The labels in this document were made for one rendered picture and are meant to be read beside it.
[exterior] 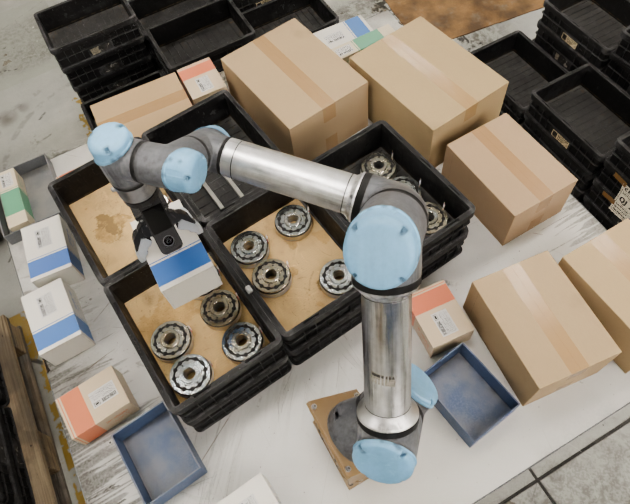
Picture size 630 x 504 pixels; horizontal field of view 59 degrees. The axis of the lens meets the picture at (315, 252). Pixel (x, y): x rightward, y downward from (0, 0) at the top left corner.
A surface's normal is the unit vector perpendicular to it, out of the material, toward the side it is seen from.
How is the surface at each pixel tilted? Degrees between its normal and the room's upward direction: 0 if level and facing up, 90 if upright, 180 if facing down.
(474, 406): 0
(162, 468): 0
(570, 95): 0
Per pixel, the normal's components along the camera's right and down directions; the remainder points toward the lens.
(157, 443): -0.08, -0.49
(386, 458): -0.28, 0.53
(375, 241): -0.29, 0.29
